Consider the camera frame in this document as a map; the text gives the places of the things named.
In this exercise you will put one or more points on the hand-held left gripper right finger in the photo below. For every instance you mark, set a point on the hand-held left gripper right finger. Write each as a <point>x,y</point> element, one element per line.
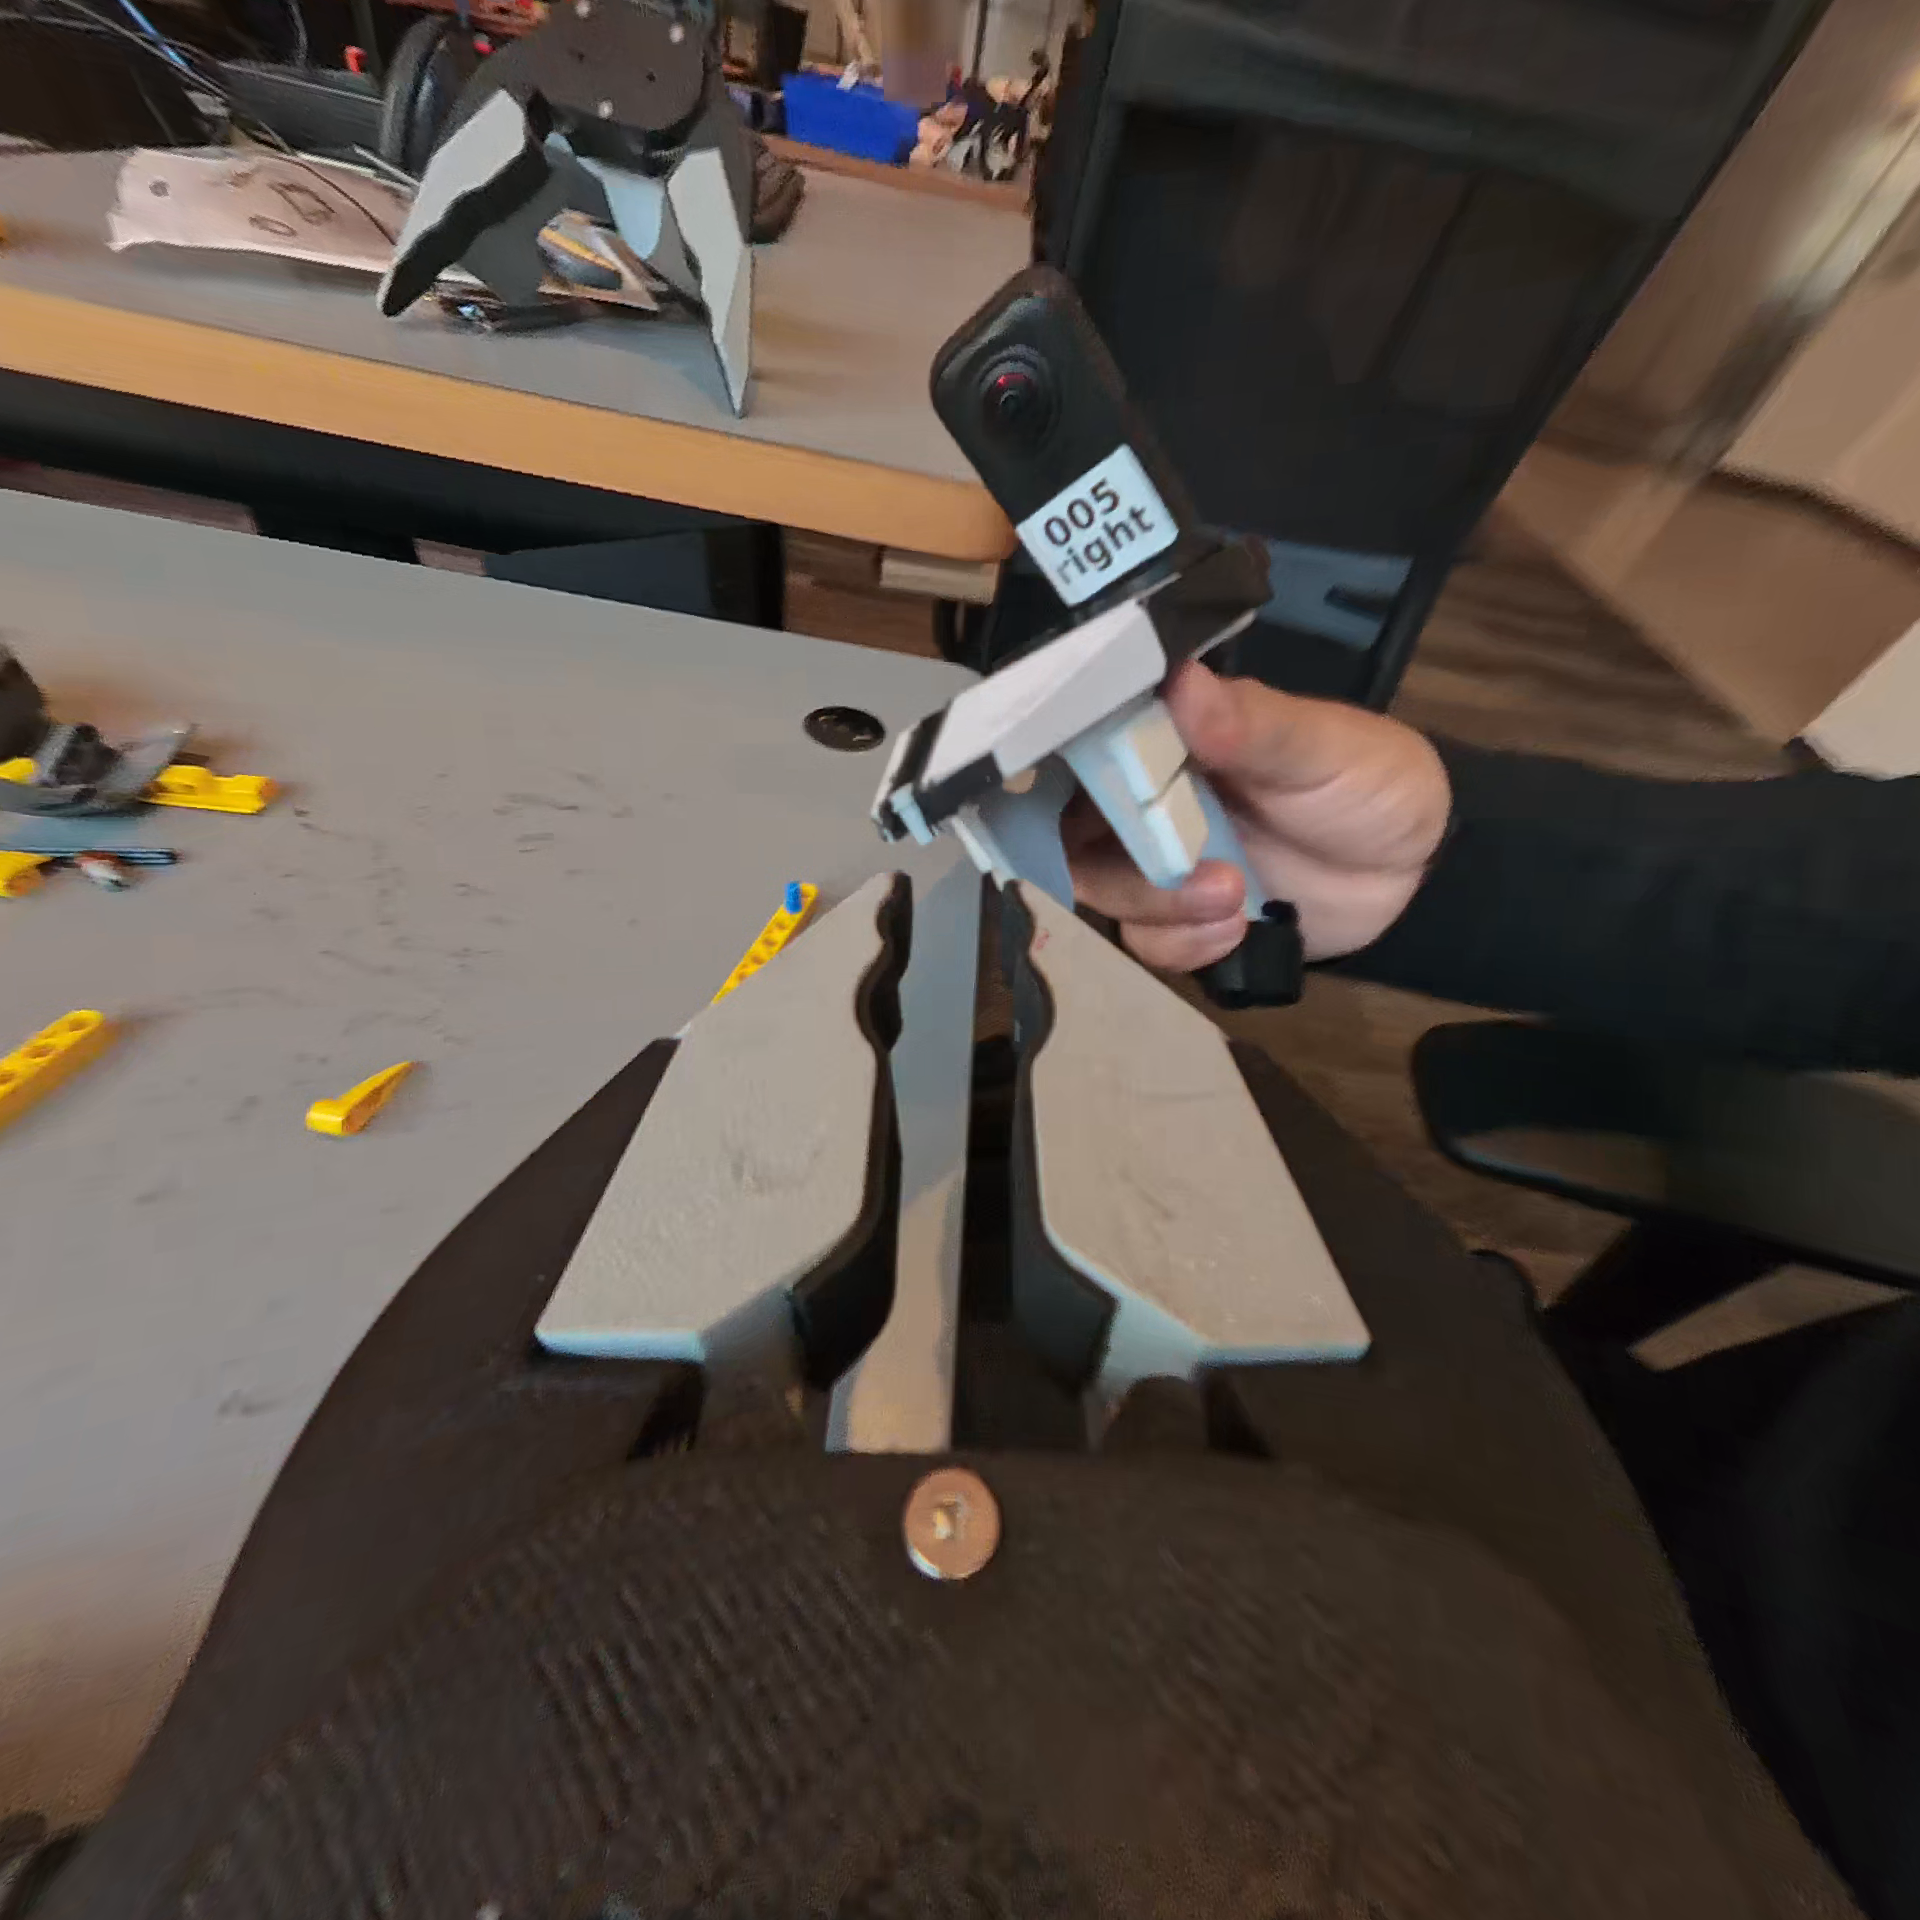
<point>1200,1202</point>

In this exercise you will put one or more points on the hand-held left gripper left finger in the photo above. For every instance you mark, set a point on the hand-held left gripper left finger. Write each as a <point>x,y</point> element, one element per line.
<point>718,1187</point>

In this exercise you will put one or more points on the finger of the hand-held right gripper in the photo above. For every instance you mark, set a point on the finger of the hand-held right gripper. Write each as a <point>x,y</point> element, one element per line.
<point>1038,705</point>
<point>900,766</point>

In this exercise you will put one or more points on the long yellow brick beam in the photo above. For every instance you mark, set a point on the long yellow brick beam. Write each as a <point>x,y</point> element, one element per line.
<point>764,946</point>

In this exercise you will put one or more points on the person's right forearm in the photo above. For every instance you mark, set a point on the person's right forearm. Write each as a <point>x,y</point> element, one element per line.
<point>1648,918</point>

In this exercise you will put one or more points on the grey desk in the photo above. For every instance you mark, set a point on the grey desk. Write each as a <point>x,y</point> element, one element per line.
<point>450,844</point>

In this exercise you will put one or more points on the person's right hand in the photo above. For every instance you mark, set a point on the person's right hand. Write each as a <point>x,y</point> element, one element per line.
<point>1337,826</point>

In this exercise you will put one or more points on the wood rimmed grey table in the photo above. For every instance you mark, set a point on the wood rimmed grey table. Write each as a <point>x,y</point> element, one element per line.
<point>842,329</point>

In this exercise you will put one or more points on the black office chair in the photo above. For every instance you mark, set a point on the black office chair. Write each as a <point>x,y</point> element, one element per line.
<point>1349,226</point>

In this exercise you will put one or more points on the small yellow wedge piece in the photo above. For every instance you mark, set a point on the small yellow wedge piece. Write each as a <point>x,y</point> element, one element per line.
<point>357,1109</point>

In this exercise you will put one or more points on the blue storage bin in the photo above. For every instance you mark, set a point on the blue storage bin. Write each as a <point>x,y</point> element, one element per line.
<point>842,115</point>

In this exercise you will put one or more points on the idle black grey gripper device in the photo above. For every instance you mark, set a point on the idle black grey gripper device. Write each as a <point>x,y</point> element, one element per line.
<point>614,77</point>

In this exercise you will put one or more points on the yellow brick panel piece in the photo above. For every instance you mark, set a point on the yellow brick panel piece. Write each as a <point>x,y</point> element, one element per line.
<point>219,791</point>

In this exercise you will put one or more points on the thin black axle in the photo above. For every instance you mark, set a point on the thin black axle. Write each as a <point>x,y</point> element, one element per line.
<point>151,856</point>

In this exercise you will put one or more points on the short yellow brick beam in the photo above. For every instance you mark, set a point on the short yellow brick beam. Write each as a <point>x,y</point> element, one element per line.
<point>55,1051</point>

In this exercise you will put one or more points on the dark grey curved panel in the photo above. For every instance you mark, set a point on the dark grey curved panel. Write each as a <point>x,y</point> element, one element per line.
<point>93,760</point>

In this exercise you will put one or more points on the paper sheet with drawings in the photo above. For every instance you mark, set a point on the paper sheet with drawings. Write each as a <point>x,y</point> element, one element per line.
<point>225,211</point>

